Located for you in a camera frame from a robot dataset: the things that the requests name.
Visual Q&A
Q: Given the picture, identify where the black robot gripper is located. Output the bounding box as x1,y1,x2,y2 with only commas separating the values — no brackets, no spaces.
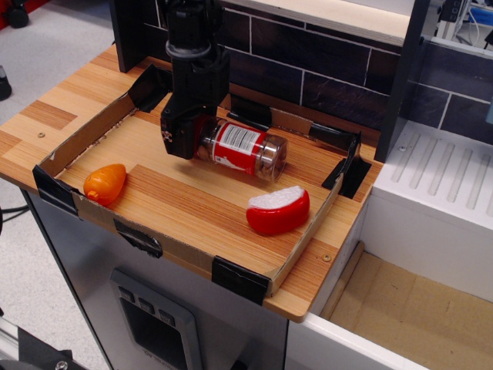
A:
160,42,230,160

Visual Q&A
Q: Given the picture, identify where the red-lidded clear spice bottle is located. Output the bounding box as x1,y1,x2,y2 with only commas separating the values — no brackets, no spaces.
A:
196,116,288,181

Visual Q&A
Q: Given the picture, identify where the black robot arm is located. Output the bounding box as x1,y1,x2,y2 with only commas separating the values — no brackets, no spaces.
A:
159,1,230,160

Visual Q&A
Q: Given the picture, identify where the cardboard fence with black tape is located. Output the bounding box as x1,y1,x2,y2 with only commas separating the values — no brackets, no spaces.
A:
33,66,381,318

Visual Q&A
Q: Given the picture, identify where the orange toy carrot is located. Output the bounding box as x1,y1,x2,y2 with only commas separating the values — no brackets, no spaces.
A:
83,163,126,206

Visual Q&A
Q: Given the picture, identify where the red toy cheese wedge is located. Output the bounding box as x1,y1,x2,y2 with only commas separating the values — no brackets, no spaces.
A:
246,186,310,235

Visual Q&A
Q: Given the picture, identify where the grey toy dishwasher front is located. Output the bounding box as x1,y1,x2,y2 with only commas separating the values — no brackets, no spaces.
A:
110,269,203,369

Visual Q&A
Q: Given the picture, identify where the white toy sink drainboard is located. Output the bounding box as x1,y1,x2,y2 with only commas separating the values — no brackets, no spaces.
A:
373,122,492,235

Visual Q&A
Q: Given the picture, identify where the dark grey vertical post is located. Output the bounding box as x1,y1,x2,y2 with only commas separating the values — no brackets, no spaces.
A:
374,1,431,163

